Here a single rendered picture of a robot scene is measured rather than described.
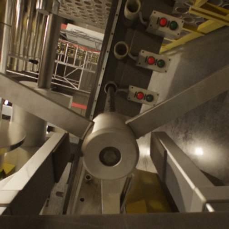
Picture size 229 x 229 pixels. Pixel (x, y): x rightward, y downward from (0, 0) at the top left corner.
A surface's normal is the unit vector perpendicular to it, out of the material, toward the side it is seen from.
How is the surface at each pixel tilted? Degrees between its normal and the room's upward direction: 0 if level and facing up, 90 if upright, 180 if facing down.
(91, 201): 90
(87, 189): 90
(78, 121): 90
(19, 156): 68
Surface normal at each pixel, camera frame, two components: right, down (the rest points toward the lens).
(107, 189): 0.02, 0.25
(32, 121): 0.51, 0.34
